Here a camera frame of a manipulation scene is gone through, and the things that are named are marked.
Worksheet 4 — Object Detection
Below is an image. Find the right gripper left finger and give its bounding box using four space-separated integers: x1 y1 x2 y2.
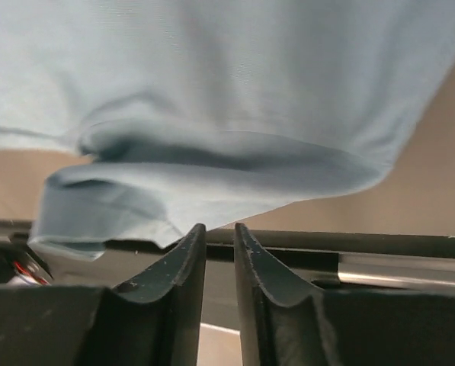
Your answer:
77 224 206 366

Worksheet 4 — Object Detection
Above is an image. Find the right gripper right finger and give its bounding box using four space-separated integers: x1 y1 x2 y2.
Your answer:
234 223 341 365

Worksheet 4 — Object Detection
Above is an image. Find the blue t shirt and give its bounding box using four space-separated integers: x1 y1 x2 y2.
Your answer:
0 1 455 261

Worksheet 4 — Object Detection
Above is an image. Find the aluminium frame rail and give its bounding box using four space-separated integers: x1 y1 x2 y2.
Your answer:
338 253 455 291

